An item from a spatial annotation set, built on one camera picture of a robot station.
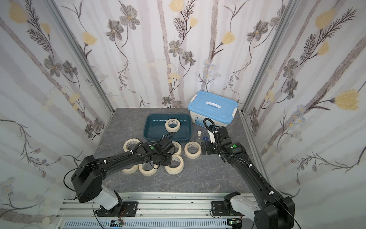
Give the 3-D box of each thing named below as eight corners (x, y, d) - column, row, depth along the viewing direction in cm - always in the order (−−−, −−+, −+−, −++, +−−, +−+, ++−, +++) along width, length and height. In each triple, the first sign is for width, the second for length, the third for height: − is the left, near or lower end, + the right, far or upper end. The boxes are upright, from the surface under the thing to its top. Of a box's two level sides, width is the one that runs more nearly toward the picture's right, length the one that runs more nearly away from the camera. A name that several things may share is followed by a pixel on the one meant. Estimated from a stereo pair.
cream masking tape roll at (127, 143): (121, 148, 100) (120, 146, 97) (134, 138, 105) (133, 135, 103) (126, 152, 97) (125, 150, 95) (139, 142, 103) (138, 139, 100)
